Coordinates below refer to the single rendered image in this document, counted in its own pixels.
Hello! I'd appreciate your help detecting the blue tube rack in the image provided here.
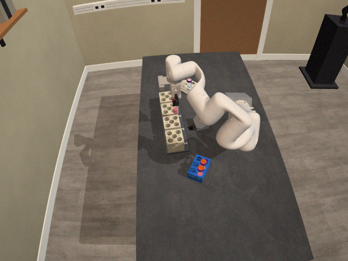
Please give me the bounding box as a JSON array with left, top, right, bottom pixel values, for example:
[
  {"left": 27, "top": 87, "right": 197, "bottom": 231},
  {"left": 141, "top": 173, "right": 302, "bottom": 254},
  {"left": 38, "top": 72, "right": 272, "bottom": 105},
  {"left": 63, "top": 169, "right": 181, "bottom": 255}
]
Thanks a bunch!
[{"left": 187, "top": 154, "right": 211, "bottom": 183}]

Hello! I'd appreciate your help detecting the beige tube rack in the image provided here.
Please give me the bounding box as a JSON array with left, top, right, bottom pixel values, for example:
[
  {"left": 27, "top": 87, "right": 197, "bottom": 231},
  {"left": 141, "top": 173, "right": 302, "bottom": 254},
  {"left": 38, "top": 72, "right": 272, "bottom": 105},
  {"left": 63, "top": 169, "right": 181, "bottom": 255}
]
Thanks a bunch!
[{"left": 180, "top": 80, "right": 197, "bottom": 94}]

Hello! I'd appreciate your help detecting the beige bucket adapter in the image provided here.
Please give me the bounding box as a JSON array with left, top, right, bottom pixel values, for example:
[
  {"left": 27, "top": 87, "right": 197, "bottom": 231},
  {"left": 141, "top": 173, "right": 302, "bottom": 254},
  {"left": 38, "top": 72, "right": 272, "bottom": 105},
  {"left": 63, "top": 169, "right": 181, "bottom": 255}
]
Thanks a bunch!
[
  {"left": 165, "top": 128, "right": 185, "bottom": 153},
  {"left": 160, "top": 102, "right": 178, "bottom": 117},
  {"left": 159, "top": 91, "right": 172, "bottom": 104},
  {"left": 163, "top": 115, "right": 181, "bottom": 132}
]

